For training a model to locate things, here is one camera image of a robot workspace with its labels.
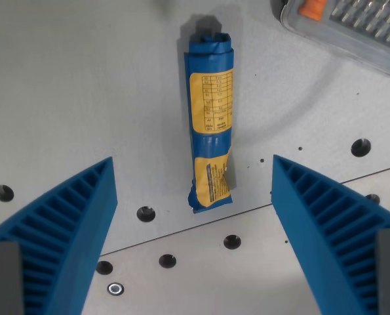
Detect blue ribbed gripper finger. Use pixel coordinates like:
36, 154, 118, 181
0, 156, 119, 315
271, 154, 390, 315

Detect rolled blue bag yellow label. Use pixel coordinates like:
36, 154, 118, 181
183, 31, 235, 214

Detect clear plastic bit set case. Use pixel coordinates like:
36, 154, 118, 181
270, 0, 390, 83

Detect orange screwdriver handle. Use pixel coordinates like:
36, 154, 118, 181
299, 0, 324, 21

